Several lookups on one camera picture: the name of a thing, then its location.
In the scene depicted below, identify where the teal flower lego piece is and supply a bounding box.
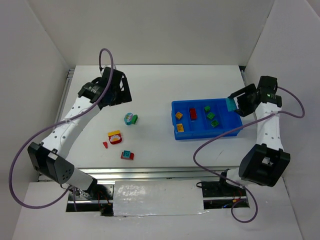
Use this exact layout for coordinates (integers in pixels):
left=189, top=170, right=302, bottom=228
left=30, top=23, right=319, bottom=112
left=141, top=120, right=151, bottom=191
left=123, top=112, right=134, bottom=125

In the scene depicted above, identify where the green teal lego stack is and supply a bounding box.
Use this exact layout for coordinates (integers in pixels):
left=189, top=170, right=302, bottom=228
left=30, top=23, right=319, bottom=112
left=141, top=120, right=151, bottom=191
left=210, top=120, right=219, bottom=128

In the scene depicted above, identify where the red teal lego stack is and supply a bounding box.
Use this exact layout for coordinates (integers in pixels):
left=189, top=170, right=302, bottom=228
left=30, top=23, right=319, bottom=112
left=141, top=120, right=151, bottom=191
left=120, top=150, right=135, bottom=160

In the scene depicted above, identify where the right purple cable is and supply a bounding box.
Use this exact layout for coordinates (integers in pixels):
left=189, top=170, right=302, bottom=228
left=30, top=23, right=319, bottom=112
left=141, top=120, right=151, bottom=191
left=192, top=86, right=306, bottom=223

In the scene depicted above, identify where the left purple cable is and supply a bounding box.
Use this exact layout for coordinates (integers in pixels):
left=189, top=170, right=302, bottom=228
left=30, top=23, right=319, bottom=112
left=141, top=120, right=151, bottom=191
left=8, top=48, right=118, bottom=209

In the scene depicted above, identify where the yellow lego plate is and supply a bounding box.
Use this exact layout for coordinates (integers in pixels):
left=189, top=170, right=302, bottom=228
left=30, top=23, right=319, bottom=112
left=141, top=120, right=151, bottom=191
left=176, top=123, right=185, bottom=133

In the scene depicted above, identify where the yellow face lego brick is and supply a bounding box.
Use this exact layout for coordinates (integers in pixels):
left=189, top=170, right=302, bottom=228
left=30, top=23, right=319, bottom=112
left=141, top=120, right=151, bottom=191
left=175, top=111, right=183, bottom=120

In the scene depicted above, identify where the green square lego brick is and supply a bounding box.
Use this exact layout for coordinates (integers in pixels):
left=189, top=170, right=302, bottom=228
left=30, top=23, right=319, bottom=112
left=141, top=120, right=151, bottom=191
left=206, top=112, right=215, bottom=120

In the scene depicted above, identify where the white foam board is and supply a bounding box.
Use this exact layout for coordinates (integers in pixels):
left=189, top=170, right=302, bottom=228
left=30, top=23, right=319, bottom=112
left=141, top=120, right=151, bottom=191
left=113, top=180, right=205, bottom=217

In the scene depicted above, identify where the red yellow lego brick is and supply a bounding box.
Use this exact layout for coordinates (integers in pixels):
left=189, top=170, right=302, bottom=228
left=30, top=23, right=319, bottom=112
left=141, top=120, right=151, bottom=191
left=189, top=107, right=198, bottom=121

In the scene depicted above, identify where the small green lego brick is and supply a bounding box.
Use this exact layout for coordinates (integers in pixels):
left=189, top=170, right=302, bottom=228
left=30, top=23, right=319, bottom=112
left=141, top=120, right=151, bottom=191
left=204, top=105, right=211, bottom=113

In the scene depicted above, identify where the teal rectangular lego brick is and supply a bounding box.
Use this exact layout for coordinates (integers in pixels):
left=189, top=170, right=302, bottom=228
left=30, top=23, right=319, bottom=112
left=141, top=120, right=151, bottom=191
left=225, top=97, right=237, bottom=112

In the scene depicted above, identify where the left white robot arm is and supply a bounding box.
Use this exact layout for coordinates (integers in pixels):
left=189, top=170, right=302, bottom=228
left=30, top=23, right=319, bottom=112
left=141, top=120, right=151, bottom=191
left=27, top=67, right=132, bottom=199

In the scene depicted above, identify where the green rounded lego piece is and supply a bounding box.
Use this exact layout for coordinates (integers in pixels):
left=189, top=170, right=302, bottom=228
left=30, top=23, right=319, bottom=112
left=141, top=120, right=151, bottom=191
left=131, top=114, right=138, bottom=125

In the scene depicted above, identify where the purple cable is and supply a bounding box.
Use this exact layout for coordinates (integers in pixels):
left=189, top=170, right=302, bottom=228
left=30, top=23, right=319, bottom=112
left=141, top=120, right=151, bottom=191
left=192, top=86, right=306, bottom=223
left=8, top=48, right=118, bottom=209

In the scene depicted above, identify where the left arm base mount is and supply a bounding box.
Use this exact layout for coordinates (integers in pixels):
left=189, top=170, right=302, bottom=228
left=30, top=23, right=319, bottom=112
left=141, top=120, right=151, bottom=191
left=65, top=184, right=115, bottom=217

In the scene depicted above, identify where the small red slope lego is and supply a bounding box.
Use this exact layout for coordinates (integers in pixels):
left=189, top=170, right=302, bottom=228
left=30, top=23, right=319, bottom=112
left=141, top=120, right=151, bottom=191
left=102, top=141, right=108, bottom=149

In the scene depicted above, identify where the blue plastic sorting bin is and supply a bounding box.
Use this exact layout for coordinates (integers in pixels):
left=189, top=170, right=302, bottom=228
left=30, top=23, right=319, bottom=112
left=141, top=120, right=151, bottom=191
left=171, top=98, right=242, bottom=140

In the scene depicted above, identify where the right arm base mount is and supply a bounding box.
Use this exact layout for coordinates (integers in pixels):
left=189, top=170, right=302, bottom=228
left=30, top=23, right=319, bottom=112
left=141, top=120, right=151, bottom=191
left=196, top=181, right=249, bottom=210

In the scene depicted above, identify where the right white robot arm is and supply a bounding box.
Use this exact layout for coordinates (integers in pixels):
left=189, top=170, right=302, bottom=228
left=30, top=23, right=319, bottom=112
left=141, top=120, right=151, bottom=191
left=227, top=76, right=291, bottom=187

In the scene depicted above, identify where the red yellow flower lego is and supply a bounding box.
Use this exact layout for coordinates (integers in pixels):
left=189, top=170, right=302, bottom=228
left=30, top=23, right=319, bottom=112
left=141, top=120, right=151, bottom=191
left=107, top=130, right=123, bottom=145

